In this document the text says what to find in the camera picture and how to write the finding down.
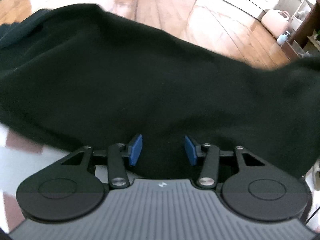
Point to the dark wooden shelf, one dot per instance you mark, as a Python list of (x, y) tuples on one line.
[(305, 30)]

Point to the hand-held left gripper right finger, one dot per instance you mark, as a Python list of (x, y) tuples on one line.
[(190, 151)]

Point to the black garment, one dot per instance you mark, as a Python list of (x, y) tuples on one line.
[(150, 80)]

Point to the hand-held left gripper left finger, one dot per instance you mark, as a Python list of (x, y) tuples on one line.
[(136, 150)]

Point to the blue bottle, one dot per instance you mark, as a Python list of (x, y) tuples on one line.
[(282, 38)]

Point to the pink container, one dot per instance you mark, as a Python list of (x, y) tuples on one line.
[(275, 22)]

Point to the checked mat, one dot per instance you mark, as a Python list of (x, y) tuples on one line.
[(15, 160)]

